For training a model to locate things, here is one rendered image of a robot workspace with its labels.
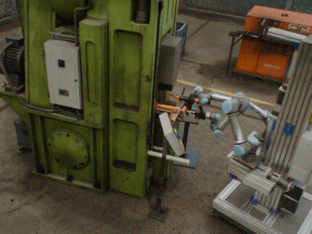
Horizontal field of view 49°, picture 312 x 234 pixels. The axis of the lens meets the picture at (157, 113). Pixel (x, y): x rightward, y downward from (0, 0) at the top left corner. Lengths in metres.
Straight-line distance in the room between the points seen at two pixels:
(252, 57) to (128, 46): 4.26
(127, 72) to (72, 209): 1.64
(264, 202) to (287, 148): 0.74
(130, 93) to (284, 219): 2.05
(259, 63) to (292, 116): 3.92
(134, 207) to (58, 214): 0.82
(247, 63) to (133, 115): 4.16
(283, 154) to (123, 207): 1.79
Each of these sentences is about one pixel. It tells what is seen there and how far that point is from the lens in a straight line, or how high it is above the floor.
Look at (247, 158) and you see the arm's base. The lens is 3.43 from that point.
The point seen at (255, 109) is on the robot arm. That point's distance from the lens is 3.75.
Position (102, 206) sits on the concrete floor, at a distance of 3.96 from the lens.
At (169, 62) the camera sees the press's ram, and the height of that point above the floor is 1.60.
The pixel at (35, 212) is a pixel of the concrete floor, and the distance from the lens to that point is 4.00.
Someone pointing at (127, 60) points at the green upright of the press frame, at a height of 1.64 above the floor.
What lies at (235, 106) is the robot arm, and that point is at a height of 1.35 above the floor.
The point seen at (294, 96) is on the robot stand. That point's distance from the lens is 3.19.
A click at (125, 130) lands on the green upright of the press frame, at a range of 3.59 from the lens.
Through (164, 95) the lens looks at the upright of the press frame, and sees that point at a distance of 3.95.
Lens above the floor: 2.87
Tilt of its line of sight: 31 degrees down
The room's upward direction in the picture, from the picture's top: 5 degrees clockwise
